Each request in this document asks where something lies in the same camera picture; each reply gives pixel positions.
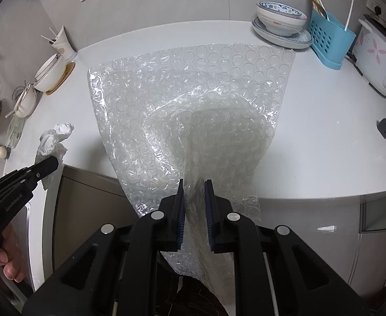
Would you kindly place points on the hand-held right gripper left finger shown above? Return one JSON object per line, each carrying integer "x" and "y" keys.
{"x": 180, "y": 214}

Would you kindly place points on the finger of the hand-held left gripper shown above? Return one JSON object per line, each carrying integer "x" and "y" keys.
{"x": 38, "y": 172}

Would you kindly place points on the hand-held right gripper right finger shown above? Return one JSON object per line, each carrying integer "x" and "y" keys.
{"x": 209, "y": 214}

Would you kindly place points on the white tissue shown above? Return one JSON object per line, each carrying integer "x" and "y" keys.
{"x": 53, "y": 138}

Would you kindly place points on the bubble wrap sheet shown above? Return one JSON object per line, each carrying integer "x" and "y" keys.
{"x": 166, "y": 105}

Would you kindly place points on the person's left hand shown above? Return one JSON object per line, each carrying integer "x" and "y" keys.
{"x": 12, "y": 256}

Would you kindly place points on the metal spoon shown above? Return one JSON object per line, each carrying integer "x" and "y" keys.
{"x": 321, "y": 10}
{"x": 10, "y": 115}

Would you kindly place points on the plain white bowl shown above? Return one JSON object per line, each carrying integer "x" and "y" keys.
{"x": 28, "y": 103}

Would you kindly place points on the grey cabinet door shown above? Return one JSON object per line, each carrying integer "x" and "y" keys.
{"x": 382, "y": 214}
{"x": 87, "y": 223}

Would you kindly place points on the wooden chopstick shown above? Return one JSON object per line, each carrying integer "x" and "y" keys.
{"x": 23, "y": 98}
{"x": 20, "y": 102}

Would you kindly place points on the white bowl dark rim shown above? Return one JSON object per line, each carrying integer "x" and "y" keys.
{"x": 48, "y": 67}
{"x": 53, "y": 79}

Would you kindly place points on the round wooden coaster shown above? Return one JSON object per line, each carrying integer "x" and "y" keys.
{"x": 64, "y": 79}

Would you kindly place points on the white paper cup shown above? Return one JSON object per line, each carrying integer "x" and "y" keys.
{"x": 64, "y": 47}

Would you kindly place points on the white straw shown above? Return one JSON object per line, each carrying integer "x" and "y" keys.
{"x": 52, "y": 33}
{"x": 348, "y": 14}
{"x": 47, "y": 38}

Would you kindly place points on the blue striped plate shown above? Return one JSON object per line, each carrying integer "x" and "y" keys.
{"x": 298, "y": 41}

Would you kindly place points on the white bowl red stripe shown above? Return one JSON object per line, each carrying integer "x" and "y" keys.
{"x": 278, "y": 24}

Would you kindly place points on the blue cutlery holder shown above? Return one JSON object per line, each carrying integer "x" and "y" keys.
{"x": 331, "y": 42}

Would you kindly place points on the floral bowl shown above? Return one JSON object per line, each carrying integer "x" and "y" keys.
{"x": 278, "y": 9}

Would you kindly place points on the white floral rice cooker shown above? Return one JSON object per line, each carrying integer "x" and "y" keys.
{"x": 377, "y": 59}

